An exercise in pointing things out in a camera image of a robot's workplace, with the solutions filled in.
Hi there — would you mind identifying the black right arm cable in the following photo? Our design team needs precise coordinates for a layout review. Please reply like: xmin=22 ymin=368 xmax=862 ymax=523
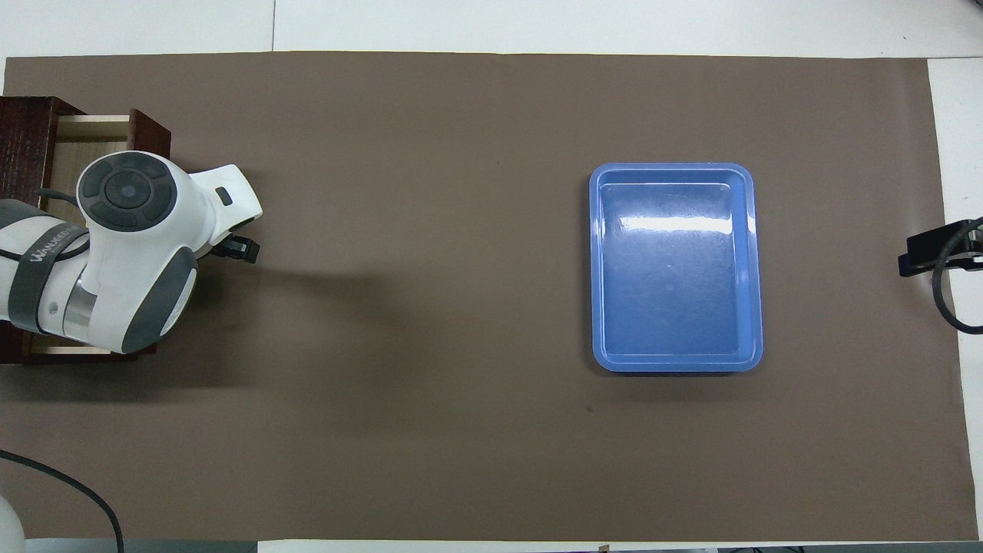
xmin=932 ymin=221 xmax=983 ymax=335

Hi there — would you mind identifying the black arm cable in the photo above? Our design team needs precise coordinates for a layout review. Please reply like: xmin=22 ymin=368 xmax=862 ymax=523
xmin=0 ymin=449 xmax=125 ymax=553
xmin=932 ymin=221 xmax=983 ymax=335

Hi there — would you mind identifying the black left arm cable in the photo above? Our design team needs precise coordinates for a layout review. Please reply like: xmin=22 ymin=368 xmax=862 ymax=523
xmin=0 ymin=449 xmax=125 ymax=553

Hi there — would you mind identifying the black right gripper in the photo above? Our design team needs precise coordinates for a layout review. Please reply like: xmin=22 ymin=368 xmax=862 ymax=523
xmin=899 ymin=219 xmax=983 ymax=277

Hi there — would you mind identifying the wooden drawer with white handle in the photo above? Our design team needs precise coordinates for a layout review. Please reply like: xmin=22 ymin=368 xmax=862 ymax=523
xmin=35 ymin=109 xmax=171 ymax=366

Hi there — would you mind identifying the brown table mat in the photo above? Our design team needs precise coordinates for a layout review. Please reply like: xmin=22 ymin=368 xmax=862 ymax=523
xmin=0 ymin=51 xmax=980 ymax=542

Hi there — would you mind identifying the blue plastic tray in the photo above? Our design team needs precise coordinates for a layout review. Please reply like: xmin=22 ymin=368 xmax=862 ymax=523
xmin=589 ymin=162 xmax=764 ymax=374

